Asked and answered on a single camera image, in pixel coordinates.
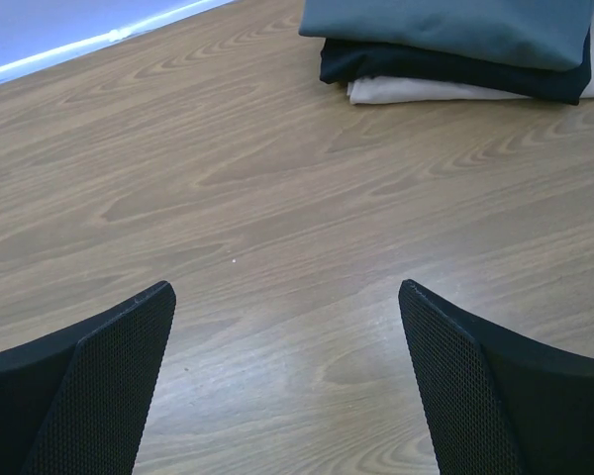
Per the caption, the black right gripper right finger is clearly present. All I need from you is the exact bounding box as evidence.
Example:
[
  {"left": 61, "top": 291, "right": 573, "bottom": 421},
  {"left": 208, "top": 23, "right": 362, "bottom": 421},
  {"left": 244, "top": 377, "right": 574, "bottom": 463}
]
[{"left": 398, "top": 280, "right": 594, "bottom": 474}]

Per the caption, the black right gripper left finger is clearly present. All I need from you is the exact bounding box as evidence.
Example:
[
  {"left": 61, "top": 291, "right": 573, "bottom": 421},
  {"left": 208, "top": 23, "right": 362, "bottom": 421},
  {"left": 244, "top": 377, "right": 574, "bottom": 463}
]
[{"left": 0, "top": 281, "right": 176, "bottom": 474}]

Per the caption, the folded beige t shirt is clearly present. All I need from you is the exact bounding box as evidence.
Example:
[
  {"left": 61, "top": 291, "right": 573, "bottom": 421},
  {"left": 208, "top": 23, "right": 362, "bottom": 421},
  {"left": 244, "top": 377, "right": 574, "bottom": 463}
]
[{"left": 346, "top": 13, "right": 594, "bottom": 104}]

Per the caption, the folded grey-green t shirt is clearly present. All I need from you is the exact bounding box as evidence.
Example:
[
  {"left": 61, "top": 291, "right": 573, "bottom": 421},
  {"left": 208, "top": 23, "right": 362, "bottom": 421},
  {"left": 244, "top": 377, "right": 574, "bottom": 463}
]
[{"left": 299, "top": 0, "right": 594, "bottom": 71}]

